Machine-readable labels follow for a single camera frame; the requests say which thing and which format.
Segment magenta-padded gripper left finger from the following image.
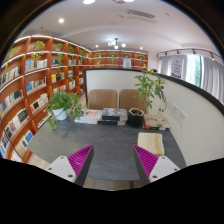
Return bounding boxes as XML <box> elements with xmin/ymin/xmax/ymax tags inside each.
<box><xmin>46</xmin><ymin>144</ymin><xmax>95</xmax><ymax>187</ymax></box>

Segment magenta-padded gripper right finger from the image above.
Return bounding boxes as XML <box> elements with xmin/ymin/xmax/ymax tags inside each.
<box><xmin>133</xmin><ymin>144</ymin><xmax>181</xmax><ymax>187</ymax></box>

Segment cream and yellow towel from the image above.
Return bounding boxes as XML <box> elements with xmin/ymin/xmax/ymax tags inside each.
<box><xmin>137</xmin><ymin>132</ymin><xmax>165</xmax><ymax>157</ymax></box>

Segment red and black book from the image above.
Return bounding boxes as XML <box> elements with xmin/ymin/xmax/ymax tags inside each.
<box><xmin>142</xmin><ymin>124</ymin><xmax>170</xmax><ymax>131</ymax></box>

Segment large beige book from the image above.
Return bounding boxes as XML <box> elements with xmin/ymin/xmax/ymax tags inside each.
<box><xmin>143</xmin><ymin>114</ymin><xmax>171</xmax><ymax>129</ymax></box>

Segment thin white book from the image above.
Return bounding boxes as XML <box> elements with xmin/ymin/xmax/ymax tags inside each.
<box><xmin>73</xmin><ymin>118</ymin><xmax>100</xmax><ymax>126</ymax></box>

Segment white black-framed partition screen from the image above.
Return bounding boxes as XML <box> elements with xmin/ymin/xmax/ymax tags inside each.
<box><xmin>83</xmin><ymin>68</ymin><xmax>224</xmax><ymax>168</ymax></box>

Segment small tree in black pot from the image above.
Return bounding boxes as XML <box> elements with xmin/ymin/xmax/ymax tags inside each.
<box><xmin>127</xmin><ymin>68</ymin><xmax>168</xmax><ymax>128</ymax></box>

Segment white calligraphy card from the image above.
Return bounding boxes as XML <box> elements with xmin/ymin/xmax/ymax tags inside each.
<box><xmin>156</xmin><ymin>99</ymin><xmax>168</xmax><ymax>118</ymax></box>

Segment white and pink book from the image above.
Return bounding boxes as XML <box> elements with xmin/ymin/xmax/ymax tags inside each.
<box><xmin>79</xmin><ymin>109</ymin><xmax>103</xmax><ymax>122</ymax></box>

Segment thick dark blue book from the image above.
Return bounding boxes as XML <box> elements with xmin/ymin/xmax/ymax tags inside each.
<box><xmin>98</xmin><ymin>119</ymin><xmax>127</xmax><ymax>127</ymax></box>

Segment leafy plant in white pot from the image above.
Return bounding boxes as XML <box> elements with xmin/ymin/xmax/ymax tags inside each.
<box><xmin>44</xmin><ymin>89</ymin><xmax>84</xmax><ymax>131</ymax></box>

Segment thick grey marbled book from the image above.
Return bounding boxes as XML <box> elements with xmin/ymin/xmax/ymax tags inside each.
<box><xmin>101</xmin><ymin>107</ymin><xmax>128</xmax><ymax>122</ymax></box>

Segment tan padded chair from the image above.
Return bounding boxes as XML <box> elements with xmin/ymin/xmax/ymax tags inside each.
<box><xmin>118</xmin><ymin>88</ymin><xmax>148</xmax><ymax>113</ymax></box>
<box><xmin>87</xmin><ymin>88</ymin><xmax>118</xmax><ymax>111</ymax></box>

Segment orange wooden bookshelf unit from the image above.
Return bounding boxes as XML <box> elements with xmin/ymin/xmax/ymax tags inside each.
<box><xmin>0</xmin><ymin>34</ymin><xmax>149</xmax><ymax>164</ymax></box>

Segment white hanging poster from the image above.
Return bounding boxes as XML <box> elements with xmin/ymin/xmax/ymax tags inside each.
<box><xmin>171</xmin><ymin>55</ymin><xmax>188</xmax><ymax>79</ymax></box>

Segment white sheer window curtain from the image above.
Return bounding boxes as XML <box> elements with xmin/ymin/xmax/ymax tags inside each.
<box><xmin>156</xmin><ymin>53</ymin><xmax>224</xmax><ymax>103</ymax></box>

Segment black ceiling track light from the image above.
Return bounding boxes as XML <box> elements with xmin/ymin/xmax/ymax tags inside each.
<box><xmin>155</xmin><ymin>48</ymin><xmax>221</xmax><ymax>61</ymax></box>

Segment ceiling chandelier lamp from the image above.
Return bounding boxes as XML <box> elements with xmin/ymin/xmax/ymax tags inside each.
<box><xmin>107</xmin><ymin>37</ymin><xmax>128</xmax><ymax>50</ymax></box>

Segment recessed ceiling spotlights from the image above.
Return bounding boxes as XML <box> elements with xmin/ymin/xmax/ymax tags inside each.
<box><xmin>57</xmin><ymin>0</ymin><xmax>145</xmax><ymax>51</ymax></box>

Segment ceiling air vent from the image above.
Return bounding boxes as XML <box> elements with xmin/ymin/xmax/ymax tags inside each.
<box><xmin>125</xmin><ymin>9</ymin><xmax>156</xmax><ymax>21</ymax></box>

